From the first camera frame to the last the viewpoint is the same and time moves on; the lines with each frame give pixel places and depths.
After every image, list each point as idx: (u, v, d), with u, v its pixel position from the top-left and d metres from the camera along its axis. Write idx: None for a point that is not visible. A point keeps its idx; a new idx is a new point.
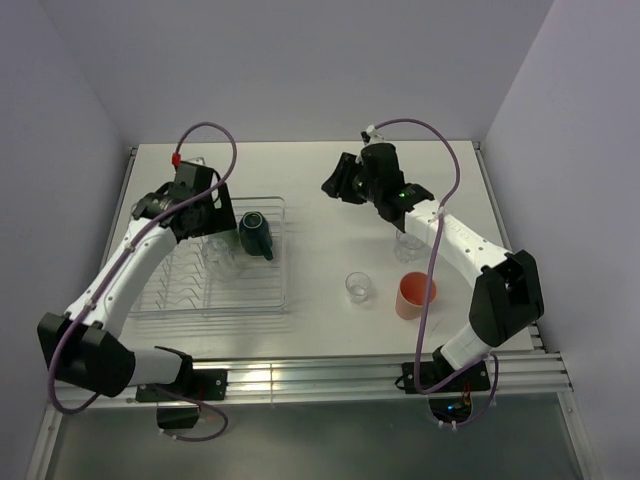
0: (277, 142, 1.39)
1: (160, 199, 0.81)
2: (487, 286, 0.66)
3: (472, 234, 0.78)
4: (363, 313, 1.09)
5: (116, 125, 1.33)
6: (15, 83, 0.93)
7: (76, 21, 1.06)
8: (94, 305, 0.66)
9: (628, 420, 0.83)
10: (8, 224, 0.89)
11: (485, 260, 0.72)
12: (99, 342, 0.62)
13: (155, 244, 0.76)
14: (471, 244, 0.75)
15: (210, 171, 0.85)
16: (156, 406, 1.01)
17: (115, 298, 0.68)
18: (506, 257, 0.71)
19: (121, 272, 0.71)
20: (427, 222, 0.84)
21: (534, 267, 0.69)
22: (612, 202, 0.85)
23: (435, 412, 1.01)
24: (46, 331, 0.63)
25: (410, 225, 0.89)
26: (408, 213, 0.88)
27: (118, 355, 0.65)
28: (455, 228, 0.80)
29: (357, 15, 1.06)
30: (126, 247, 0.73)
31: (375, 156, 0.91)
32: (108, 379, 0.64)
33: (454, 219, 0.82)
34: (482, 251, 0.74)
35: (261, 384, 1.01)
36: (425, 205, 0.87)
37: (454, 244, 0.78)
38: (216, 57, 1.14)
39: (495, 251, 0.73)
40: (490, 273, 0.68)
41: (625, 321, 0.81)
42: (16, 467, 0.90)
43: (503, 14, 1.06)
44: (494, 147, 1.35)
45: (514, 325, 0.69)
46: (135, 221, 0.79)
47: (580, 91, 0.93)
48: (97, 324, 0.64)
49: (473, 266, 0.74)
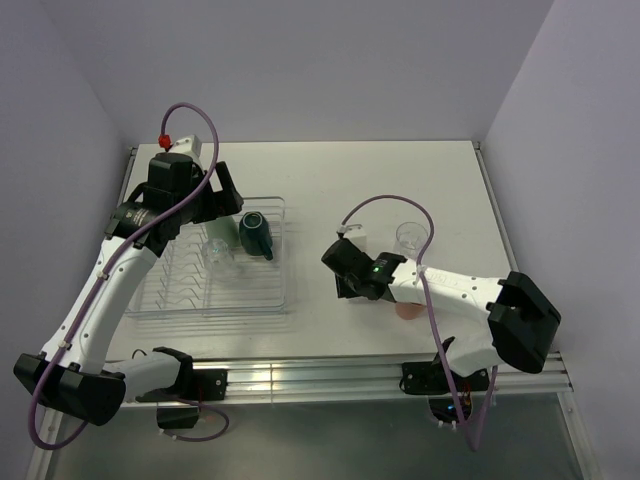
0: (277, 142, 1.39)
1: (135, 211, 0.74)
2: (504, 324, 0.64)
3: (459, 277, 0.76)
4: (364, 313, 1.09)
5: (116, 125, 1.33)
6: (15, 82, 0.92)
7: (75, 21, 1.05)
8: (69, 345, 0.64)
9: (628, 420, 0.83)
10: (8, 223, 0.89)
11: (486, 299, 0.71)
12: (78, 385, 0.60)
13: (129, 269, 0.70)
14: (464, 287, 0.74)
15: (187, 165, 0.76)
16: (156, 407, 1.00)
17: (91, 334, 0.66)
18: (501, 286, 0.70)
19: (95, 306, 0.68)
20: (412, 283, 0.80)
21: (530, 282, 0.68)
22: (613, 202, 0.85)
23: (435, 413, 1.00)
24: (24, 374, 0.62)
25: (396, 293, 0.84)
26: (390, 284, 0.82)
27: (100, 388, 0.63)
28: (441, 277, 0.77)
29: (357, 15, 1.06)
30: (98, 276, 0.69)
31: (335, 255, 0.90)
32: (94, 411, 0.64)
33: (434, 269, 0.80)
34: (477, 290, 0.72)
35: (261, 384, 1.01)
36: (402, 267, 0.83)
37: (448, 295, 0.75)
38: (216, 56, 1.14)
39: (488, 283, 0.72)
40: (500, 308, 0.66)
41: (626, 321, 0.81)
42: (16, 467, 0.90)
43: (503, 14, 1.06)
44: (494, 147, 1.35)
45: (546, 347, 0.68)
46: (109, 239, 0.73)
47: (581, 92, 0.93)
48: (73, 367, 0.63)
49: (476, 309, 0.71)
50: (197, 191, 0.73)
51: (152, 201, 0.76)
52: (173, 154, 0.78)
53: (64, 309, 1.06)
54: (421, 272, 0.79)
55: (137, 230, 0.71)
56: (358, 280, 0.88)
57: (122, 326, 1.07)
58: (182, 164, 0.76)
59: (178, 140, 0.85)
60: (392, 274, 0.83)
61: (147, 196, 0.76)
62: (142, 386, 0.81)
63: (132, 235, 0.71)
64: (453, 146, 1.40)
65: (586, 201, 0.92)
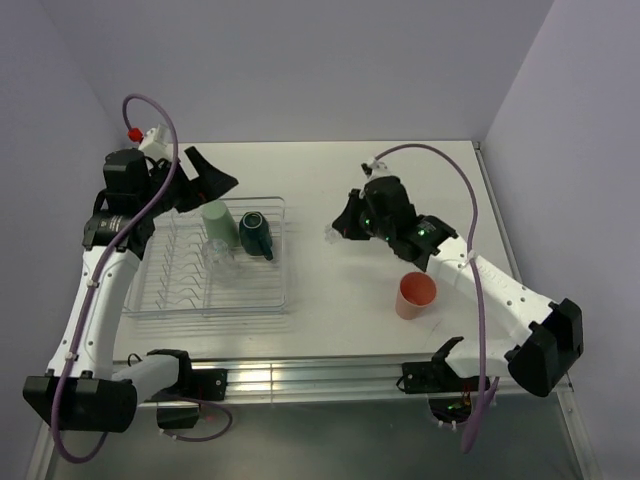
0: (277, 142, 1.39)
1: (108, 219, 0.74)
2: (544, 354, 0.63)
3: (510, 281, 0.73)
4: (365, 313, 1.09)
5: (116, 125, 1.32)
6: (15, 83, 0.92)
7: (74, 21, 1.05)
8: (76, 355, 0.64)
9: (628, 419, 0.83)
10: (8, 224, 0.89)
11: (531, 316, 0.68)
12: (96, 390, 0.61)
13: (117, 273, 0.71)
14: (512, 294, 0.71)
15: (137, 161, 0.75)
16: (156, 407, 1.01)
17: (96, 341, 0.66)
18: (551, 308, 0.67)
19: (92, 314, 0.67)
20: (457, 267, 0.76)
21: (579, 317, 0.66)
22: (614, 203, 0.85)
23: (435, 413, 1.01)
24: (33, 397, 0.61)
25: (433, 266, 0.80)
26: (432, 255, 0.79)
27: (115, 391, 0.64)
28: (491, 275, 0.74)
29: (357, 16, 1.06)
30: (89, 285, 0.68)
31: (384, 195, 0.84)
32: (114, 416, 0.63)
33: (486, 263, 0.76)
34: (524, 302, 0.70)
35: (261, 384, 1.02)
36: (450, 242, 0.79)
37: (494, 296, 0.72)
38: (216, 57, 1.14)
39: (537, 300, 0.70)
40: (543, 336, 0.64)
41: (626, 321, 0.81)
42: (16, 468, 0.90)
43: (504, 14, 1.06)
44: (494, 147, 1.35)
45: (559, 375, 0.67)
46: (89, 250, 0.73)
47: (582, 93, 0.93)
48: (86, 374, 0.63)
49: (517, 322, 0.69)
50: (164, 189, 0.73)
51: (119, 205, 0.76)
52: (120, 152, 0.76)
53: (63, 311, 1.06)
54: (471, 259, 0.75)
55: (117, 234, 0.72)
56: (395, 234, 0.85)
57: (122, 326, 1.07)
58: (137, 163, 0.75)
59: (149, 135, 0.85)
60: (437, 246, 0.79)
61: (112, 202, 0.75)
62: (152, 388, 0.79)
63: (113, 240, 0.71)
64: (453, 146, 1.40)
65: (586, 201, 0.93)
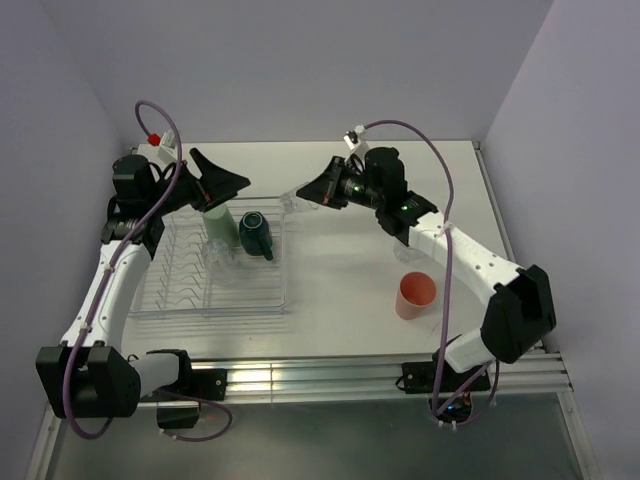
0: (277, 142, 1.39)
1: (125, 220, 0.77)
2: (505, 310, 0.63)
3: (482, 249, 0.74)
4: (365, 313, 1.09)
5: (116, 125, 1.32)
6: (16, 83, 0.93)
7: (74, 21, 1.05)
8: (90, 327, 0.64)
9: (628, 420, 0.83)
10: (8, 223, 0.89)
11: (496, 279, 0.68)
12: (107, 358, 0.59)
13: (133, 261, 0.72)
14: (481, 260, 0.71)
15: (144, 162, 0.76)
16: (156, 407, 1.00)
17: (109, 316, 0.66)
18: (517, 273, 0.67)
19: (108, 293, 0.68)
20: (433, 236, 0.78)
21: (547, 282, 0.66)
22: (613, 202, 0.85)
23: (434, 412, 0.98)
24: (46, 365, 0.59)
25: (413, 238, 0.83)
26: (411, 226, 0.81)
27: (124, 371, 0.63)
28: (464, 243, 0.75)
29: (357, 16, 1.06)
30: (105, 268, 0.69)
31: (381, 171, 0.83)
32: (121, 398, 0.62)
33: (462, 234, 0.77)
34: (492, 267, 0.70)
35: (261, 384, 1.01)
36: (429, 217, 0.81)
37: (464, 261, 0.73)
38: (215, 57, 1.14)
39: (506, 266, 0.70)
40: (506, 293, 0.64)
41: (625, 321, 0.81)
42: (16, 467, 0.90)
43: (503, 13, 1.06)
44: (494, 147, 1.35)
45: (527, 342, 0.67)
46: (106, 245, 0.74)
47: (581, 93, 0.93)
48: (99, 343, 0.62)
49: (484, 285, 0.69)
50: (170, 191, 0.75)
51: (131, 209, 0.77)
52: (125, 161, 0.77)
53: (63, 310, 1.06)
54: (446, 229, 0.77)
55: (132, 229, 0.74)
56: (383, 209, 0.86)
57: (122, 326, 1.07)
58: (142, 170, 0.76)
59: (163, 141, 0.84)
60: (418, 219, 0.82)
61: (123, 207, 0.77)
62: (152, 384, 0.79)
63: (129, 234, 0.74)
64: (453, 146, 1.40)
65: (586, 201, 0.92)
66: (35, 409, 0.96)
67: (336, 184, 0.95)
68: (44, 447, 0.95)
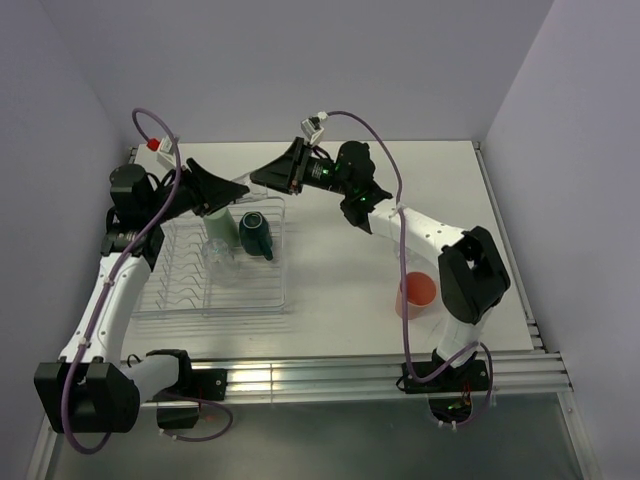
0: (278, 143, 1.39)
1: (126, 231, 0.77)
2: (450, 266, 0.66)
3: (431, 220, 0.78)
4: (365, 314, 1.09)
5: (116, 125, 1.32)
6: (16, 85, 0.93)
7: (76, 22, 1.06)
8: (89, 343, 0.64)
9: (628, 420, 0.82)
10: (9, 224, 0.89)
11: (444, 242, 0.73)
12: (105, 374, 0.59)
13: (132, 274, 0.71)
14: (430, 229, 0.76)
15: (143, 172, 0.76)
16: (156, 407, 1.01)
17: (108, 332, 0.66)
18: (463, 234, 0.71)
19: (107, 307, 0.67)
20: (388, 218, 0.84)
21: (490, 239, 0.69)
22: (613, 203, 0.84)
23: (434, 412, 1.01)
24: (45, 381, 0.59)
25: (373, 224, 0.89)
26: (370, 214, 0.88)
27: (122, 386, 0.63)
28: (416, 217, 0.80)
29: (358, 16, 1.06)
30: (105, 282, 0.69)
31: (355, 169, 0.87)
32: (120, 413, 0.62)
33: (413, 210, 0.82)
34: (440, 234, 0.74)
35: (261, 384, 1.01)
36: (384, 203, 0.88)
37: (415, 233, 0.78)
38: (215, 56, 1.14)
39: (453, 232, 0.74)
40: (451, 251, 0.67)
41: (626, 321, 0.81)
42: (16, 468, 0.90)
43: (504, 14, 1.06)
44: (494, 147, 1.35)
45: (487, 300, 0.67)
46: (106, 256, 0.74)
47: (581, 95, 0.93)
48: (98, 359, 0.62)
49: (434, 250, 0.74)
50: (171, 199, 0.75)
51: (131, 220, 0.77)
52: (123, 171, 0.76)
53: (64, 310, 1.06)
54: (399, 209, 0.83)
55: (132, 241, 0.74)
56: (348, 200, 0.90)
57: None
58: (140, 180, 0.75)
59: (161, 147, 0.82)
60: (375, 207, 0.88)
61: (121, 218, 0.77)
62: (152, 388, 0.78)
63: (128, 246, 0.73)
64: (453, 146, 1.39)
65: (585, 201, 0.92)
66: (35, 410, 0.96)
67: (304, 169, 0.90)
68: (44, 448, 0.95)
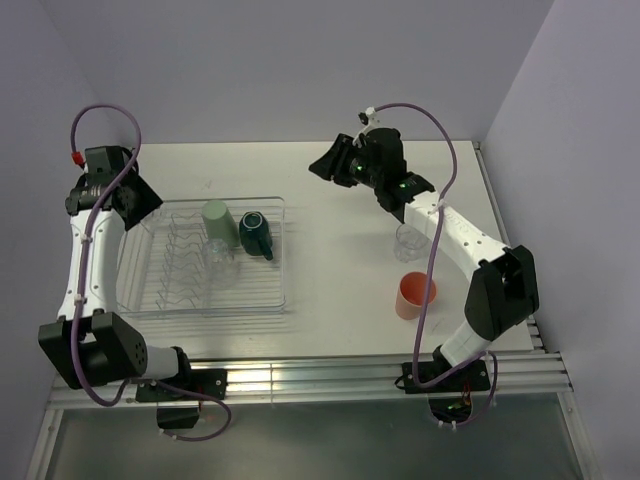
0: (277, 142, 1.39)
1: (89, 189, 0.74)
2: (486, 285, 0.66)
3: (472, 227, 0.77)
4: (365, 313, 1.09)
5: (117, 125, 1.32)
6: (15, 86, 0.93)
7: (75, 23, 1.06)
8: (85, 298, 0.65)
9: (627, 419, 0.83)
10: (8, 224, 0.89)
11: (482, 255, 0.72)
12: (110, 322, 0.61)
13: (108, 229, 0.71)
14: (470, 237, 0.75)
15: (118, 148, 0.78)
16: (156, 407, 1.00)
17: (101, 285, 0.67)
18: (503, 251, 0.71)
19: (93, 260, 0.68)
20: (427, 213, 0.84)
21: (532, 264, 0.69)
22: (612, 202, 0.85)
23: (435, 412, 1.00)
24: (51, 340, 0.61)
25: (409, 216, 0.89)
26: (407, 204, 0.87)
27: (129, 334, 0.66)
28: (455, 221, 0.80)
29: (357, 17, 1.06)
30: (83, 240, 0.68)
31: (379, 144, 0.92)
32: (132, 360, 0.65)
33: (454, 211, 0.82)
34: (480, 245, 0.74)
35: (261, 384, 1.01)
36: (425, 196, 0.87)
37: (454, 237, 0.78)
38: (216, 58, 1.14)
39: (493, 245, 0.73)
40: (489, 268, 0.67)
41: (626, 321, 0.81)
42: (16, 467, 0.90)
43: (503, 14, 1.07)
44: (494, 147, 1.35)
45: (509, 320, 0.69)
46: (75, 216, 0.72)
47: (580, 93, 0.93)
48: (98, 310, 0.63)
49: (470, 261, 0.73)
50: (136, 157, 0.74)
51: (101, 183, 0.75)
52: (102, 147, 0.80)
53: None
54: (440, 207, 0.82)
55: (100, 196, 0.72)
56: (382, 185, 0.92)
57: None
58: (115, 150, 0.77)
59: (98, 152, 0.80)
60: (413, 197, 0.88)
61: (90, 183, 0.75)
62: None
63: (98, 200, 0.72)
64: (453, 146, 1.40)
65: (584, 201, 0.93)
66: (34, 409, 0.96)
67: (344, 158, 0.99)
68: (44, 447, 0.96)
